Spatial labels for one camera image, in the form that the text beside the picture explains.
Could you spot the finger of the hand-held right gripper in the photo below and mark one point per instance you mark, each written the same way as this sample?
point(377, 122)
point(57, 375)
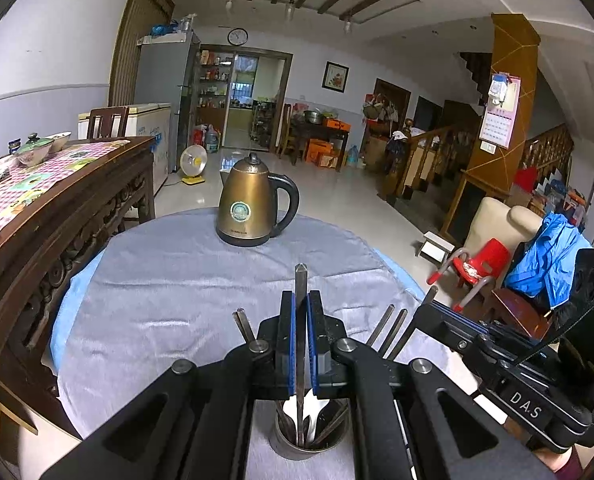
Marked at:
point(502, 331)
point(447, 330)

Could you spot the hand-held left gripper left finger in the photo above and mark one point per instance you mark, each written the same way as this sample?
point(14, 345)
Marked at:
point(291, 345)

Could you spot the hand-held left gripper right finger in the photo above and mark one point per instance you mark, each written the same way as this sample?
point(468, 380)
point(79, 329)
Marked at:
point(313, 345)

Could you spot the metal utensil holder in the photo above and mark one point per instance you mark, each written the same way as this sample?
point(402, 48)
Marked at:
point(297, 452)

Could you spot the person's right forearm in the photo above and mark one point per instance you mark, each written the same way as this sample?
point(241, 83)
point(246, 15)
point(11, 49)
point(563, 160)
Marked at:
point(569, 465)

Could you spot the dark red wooden chair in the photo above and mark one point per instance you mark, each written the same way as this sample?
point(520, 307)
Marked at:
point(519, 310)

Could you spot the red plastic child chair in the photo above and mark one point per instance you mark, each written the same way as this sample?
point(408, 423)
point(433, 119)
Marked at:
point(489, 255)

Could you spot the blue jacket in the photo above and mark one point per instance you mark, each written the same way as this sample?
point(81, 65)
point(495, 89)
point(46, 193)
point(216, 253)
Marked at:
point(542, 260)

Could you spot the white step stool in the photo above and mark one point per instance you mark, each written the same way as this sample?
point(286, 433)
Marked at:
point(434, 247)

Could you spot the beige sofa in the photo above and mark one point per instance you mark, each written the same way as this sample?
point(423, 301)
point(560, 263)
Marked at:
point(487, 225)

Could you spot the grey tablecloth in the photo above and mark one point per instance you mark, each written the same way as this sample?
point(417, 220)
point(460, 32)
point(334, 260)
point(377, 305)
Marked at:
point(177, 300)

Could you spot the bronze electric kettle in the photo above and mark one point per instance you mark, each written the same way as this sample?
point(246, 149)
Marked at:
point(247, 205)

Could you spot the wooden stair railing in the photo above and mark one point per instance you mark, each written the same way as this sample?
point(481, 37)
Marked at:
point(427, 160)

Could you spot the brown cardboard carton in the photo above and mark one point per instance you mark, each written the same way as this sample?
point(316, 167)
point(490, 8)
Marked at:
point(328, 161)

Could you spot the blue water jug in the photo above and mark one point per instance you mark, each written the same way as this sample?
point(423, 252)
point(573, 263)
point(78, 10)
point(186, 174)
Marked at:
point(355, 156)
point(213, 140)

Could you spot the round fan yellow base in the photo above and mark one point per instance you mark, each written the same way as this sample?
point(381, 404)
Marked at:
point(193, 160)

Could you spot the dark wooden dining table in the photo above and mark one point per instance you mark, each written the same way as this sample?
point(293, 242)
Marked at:
point(322, 131)

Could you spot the flat orange box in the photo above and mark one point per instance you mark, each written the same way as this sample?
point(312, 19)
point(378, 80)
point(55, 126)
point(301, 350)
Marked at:
point(338, 124)

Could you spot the light blue table cover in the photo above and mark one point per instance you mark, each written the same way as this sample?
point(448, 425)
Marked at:
point(69, 310)

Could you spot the red plastic container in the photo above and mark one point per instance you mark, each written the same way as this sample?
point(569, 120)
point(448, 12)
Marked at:
point(199, 136)

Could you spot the metal basin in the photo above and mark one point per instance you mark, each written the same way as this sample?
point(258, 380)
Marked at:
point(313, 116)

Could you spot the white chest freezer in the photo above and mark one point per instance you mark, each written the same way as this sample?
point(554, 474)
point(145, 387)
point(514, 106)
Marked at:
point(152, 125)

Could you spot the carved wooden sideboard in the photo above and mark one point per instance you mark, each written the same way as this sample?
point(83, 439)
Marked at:
point(77, 195)

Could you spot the pantry shelf with jars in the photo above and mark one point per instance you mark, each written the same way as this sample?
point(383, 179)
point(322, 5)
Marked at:
point(214, 85)

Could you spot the orange stone pillar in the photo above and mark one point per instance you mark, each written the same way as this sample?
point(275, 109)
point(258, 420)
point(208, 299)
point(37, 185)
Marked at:
point(512, 50)

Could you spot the brown wooden chair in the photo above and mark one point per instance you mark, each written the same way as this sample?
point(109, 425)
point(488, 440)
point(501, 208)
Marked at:
point(108, 122)

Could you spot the grey refrigerator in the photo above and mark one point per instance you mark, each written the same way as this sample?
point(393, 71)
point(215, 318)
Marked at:
point(159, 75)

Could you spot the pink checkered cloth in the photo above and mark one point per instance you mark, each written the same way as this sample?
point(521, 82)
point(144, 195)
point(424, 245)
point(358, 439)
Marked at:
point(37, 180)

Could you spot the white bowl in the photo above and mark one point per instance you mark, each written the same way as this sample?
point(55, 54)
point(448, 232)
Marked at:
point(60, 139)

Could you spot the bowl with green lid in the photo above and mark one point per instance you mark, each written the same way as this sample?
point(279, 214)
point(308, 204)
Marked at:
point(34, 152)

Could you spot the clear plastic bottle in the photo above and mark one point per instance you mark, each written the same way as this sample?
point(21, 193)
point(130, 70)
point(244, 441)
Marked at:
point(187, 24)

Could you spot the blue bag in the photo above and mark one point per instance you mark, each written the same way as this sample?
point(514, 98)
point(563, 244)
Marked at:
point(160, 30)

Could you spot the pink wall calendar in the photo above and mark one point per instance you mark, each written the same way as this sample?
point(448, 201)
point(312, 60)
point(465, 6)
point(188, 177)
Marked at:
point(497, 127)

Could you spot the hanging bags on wall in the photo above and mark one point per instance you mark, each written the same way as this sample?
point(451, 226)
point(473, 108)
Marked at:
point(379, 108)

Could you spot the framed wall picture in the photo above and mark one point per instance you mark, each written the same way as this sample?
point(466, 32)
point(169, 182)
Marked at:
point(335, 76)

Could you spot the round wall clock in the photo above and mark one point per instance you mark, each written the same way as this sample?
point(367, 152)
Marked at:
point(237, 36)

